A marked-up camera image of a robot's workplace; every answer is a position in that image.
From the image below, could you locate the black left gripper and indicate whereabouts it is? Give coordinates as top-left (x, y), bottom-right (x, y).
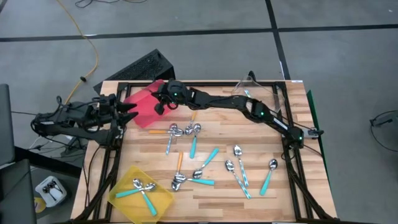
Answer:
top-left (95, 95), bottom-right (139, 128)

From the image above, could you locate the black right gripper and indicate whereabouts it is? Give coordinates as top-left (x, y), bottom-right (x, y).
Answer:
top-left (151, 80), bottom-right (191, 116)

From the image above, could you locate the red translucent plastic bin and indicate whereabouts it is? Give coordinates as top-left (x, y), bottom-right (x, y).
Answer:
top-left (123, 79), bottom-right (177, 129)

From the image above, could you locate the orange-handled metal spoon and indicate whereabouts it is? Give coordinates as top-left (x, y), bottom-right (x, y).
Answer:
top-left (185, 111), bottom-right (198, 136)
top-left (171, 151), bottom-right (184, 192)
top-left (148, 128), bottom-right (185, 138)

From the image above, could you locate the teal-handled metal spoon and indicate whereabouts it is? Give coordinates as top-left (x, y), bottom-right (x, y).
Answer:
top-left (192, 147), bottom-right (220, 180)
top-left (259, 159), bottom-right (279, 197)
top-left (115, 182), bottom-right (157, 199)
top-left (174, 174), bottom-right (215, 187)
top-left (190, 123), bottom-right (202, 160)
top-left (132, 178), bottom-right (158, 217)

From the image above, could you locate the black perforated box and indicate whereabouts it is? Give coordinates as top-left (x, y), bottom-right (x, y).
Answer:
top-left (93, 49), bottom-right (176, 95)

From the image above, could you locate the black floor beam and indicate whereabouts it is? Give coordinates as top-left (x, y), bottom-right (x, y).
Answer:
top-left (14, 146), bottom-right (83, 179)

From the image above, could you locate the yellow translucent plastic bin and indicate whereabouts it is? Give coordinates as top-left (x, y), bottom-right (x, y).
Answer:
top-left (107, 164), bottom-right (174, 224)

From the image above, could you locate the clear plastic bin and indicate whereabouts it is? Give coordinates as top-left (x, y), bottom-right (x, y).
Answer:
top-left (230, 75), bottom-right (285, 121)

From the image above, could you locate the white tray with earphones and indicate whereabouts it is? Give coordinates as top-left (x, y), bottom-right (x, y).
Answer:
top-left (34, 175), bottom-right (68, 208)

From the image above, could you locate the dark grey panel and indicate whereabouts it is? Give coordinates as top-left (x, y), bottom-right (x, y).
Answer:
top-left (0, 159), bottom-right (37, 224)
top-left (0, 83), bottom-right (16, 167)

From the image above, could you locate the green panel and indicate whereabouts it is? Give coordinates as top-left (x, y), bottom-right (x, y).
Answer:
top-left (306, 89), bottom-right (330, 187)

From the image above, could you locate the yellow extension cable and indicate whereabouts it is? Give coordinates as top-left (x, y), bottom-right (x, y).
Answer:
top-left (55, 0), bottom-right (100, 106)

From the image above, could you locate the white cable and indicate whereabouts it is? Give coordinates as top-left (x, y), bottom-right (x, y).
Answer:
top-left (27, 126), bottom-right (68, 150)

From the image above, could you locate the thin black floor cable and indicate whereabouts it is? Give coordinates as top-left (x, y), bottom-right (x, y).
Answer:
top-left (73, 0), bottom-right (149, 9)

